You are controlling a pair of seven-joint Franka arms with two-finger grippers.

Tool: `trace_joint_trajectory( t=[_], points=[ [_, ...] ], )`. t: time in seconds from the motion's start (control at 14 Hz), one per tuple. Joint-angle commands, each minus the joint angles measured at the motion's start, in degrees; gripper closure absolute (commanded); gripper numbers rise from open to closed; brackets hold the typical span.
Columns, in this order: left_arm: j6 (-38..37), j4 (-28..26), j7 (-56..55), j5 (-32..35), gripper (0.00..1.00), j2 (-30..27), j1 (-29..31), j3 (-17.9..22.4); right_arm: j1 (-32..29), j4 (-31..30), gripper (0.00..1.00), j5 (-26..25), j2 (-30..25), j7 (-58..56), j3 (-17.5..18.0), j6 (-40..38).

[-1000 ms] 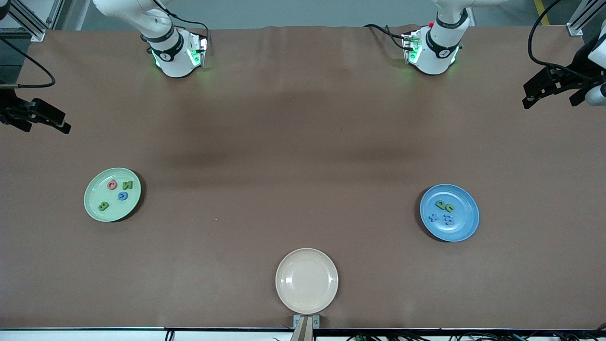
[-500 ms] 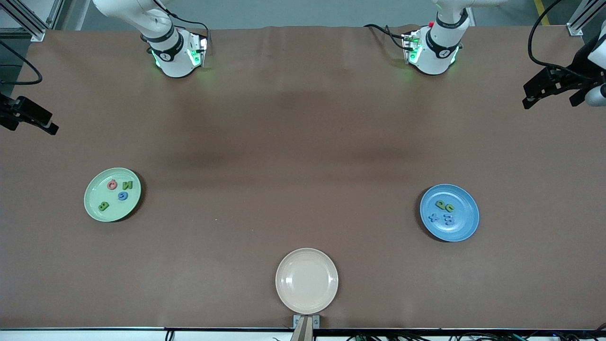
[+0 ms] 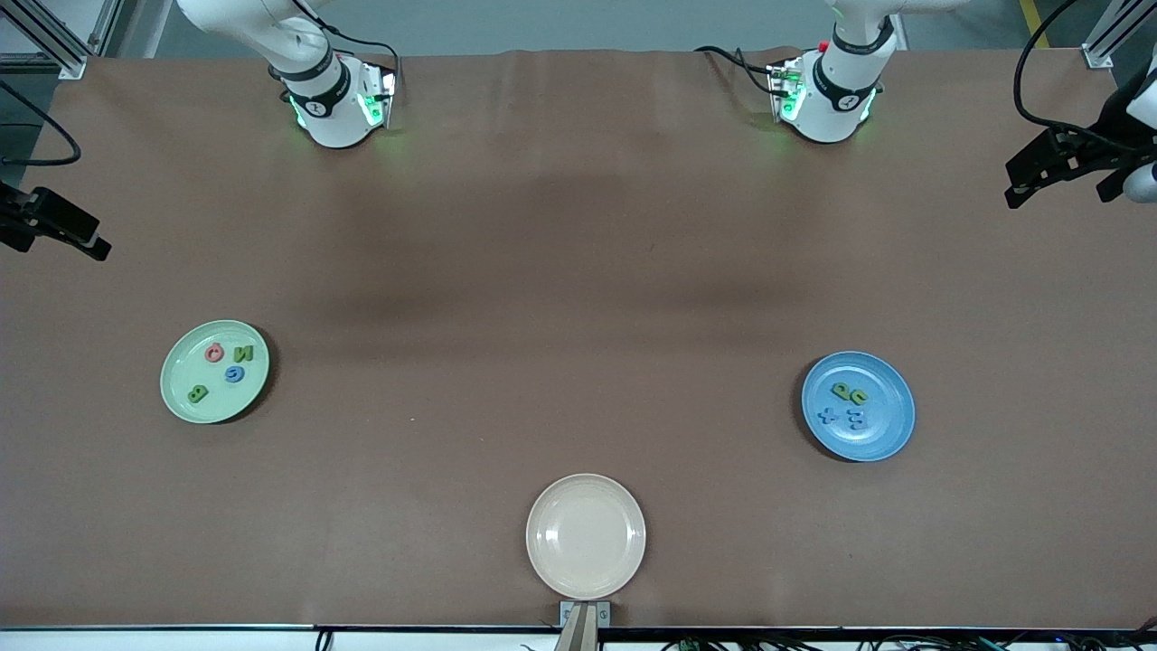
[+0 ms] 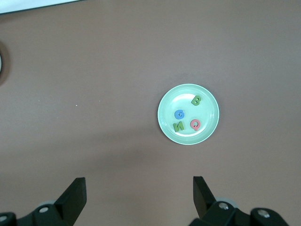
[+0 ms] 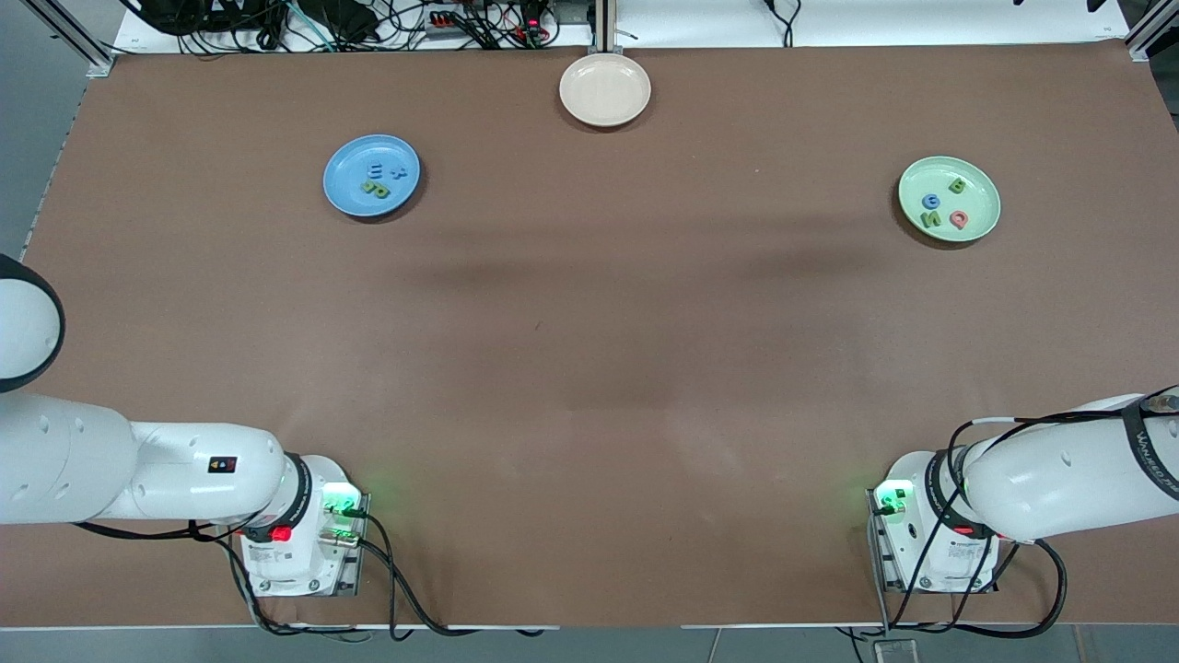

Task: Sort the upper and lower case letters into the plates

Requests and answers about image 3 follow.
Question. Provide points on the red letter Q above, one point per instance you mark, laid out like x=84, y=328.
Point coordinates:
x=208, y=353

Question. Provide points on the green letter p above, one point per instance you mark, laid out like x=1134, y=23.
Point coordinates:
x=846, y=394

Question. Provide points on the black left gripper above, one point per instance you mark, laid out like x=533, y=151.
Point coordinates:
x=1087, y=146

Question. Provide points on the blue letter m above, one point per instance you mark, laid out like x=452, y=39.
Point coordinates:
x=856, y=419

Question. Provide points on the green letter B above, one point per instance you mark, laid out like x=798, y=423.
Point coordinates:
x=198, y=394

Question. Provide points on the blue plate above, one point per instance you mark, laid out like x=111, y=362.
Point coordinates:
x=886, y=425

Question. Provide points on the brown table mat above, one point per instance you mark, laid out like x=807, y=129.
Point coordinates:
x=578, y=226

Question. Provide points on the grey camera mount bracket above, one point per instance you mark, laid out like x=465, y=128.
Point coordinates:
x=585, y=617

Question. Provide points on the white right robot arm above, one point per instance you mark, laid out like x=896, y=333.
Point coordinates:
x=334, y=117

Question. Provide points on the blue letter G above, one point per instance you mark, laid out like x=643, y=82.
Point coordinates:
x=229, y=374

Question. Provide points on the beige plate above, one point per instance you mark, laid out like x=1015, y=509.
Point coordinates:
x=586, y=536

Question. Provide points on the metal base connector box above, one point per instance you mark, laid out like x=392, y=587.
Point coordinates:
x=785, y=90
x=380, y=99

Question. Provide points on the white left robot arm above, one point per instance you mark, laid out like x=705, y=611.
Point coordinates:
x=832, y=117

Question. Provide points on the aluminium frame post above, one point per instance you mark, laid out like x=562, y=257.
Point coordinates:
x=72, y=65
x=1098, y=59

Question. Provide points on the green plate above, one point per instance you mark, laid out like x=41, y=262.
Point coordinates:
x=226, y=402

